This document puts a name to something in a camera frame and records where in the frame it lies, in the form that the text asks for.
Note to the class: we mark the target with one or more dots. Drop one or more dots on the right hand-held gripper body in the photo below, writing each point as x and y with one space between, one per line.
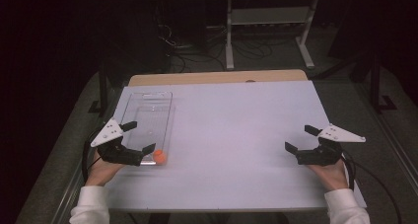
317 157

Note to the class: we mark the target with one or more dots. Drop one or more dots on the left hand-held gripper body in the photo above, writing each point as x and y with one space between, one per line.
121 155

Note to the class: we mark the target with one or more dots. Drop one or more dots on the orange ball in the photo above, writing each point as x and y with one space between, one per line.
159 156

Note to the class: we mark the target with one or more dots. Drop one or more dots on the clear plastic tray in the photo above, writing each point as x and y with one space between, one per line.
153 115

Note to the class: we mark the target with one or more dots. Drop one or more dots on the person's right hand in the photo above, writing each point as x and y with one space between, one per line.
333 176

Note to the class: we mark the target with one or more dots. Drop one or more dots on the person's left hand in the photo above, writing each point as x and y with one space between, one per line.
102 171

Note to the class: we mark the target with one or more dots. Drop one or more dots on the black metal stand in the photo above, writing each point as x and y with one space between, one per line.
103 86
374 82

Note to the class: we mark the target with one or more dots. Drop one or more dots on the white metal desk frame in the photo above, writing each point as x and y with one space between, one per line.
269 15

